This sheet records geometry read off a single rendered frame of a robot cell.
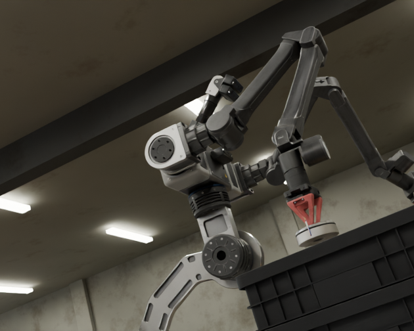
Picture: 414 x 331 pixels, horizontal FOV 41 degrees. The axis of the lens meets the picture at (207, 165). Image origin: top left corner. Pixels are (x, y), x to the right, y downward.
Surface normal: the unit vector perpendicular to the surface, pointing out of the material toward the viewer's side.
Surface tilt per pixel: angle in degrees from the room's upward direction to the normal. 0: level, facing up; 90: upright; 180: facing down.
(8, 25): 180
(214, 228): 90
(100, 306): 90
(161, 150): 90
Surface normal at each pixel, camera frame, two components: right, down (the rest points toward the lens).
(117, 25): 0.29, 0.89
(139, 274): -0.39, -0.24
